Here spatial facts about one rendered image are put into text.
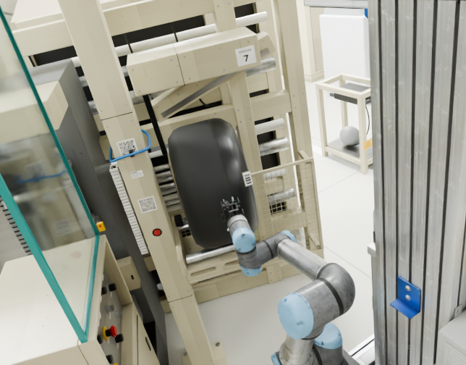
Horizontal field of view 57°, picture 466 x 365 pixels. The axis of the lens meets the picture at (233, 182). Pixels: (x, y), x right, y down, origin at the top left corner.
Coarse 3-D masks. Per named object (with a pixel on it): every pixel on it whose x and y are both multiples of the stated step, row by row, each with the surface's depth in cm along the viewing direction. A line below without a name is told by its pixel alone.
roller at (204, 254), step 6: (222, 246) 209; (228, 246) 208; (198, 252) 208; (204, 252) 208; (210, 252) 208; (216, 252) 208; (222, 252) 208; (228, 252) 210; (186, 258) 207; (192, 258) 207; (198, 258) 207; (204, 258) 208
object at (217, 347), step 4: (220, 340) 275; (212, 344) 273; (216, 344) 271; (220, 344) 272; (212, 348) 270; (216, 348) 270; (220, 348) 269; (184, 352) 272; (216, 352) 268; (220, 352) 267; (184, 356) 269; (216, 356) 265; (220, 356) 264; (224, 356) 264; (184, 360) 267; (188, 360) 266; (216, 360) 262; (220, 360) 262; (224, 360) 261; (184, 364) 264; (188, 364) 264; (216, 364) 260; (220, 364) 259; (224, 364) 259
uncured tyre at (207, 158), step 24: (216, 120) 196; (168, 144) 196; (192, 144) 184; (216, 144) 183; (192, 168) 179; (216, 168) 179; (240, 168) 181; (192, 192) 178; (216, 192) 179; (240, 192) 180; (192, 216) 182; (216, 216) 182; (216, 240) 192
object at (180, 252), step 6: (174, 222) 229; (174, 228) 225; (174, 234) 220; (180, 234) 228; (180, 240) 215; (180, 246) 210; (180, 252) 206; (180, 258) 203; (180, 264) 202; (186, 264) 206; (186, 270) 204
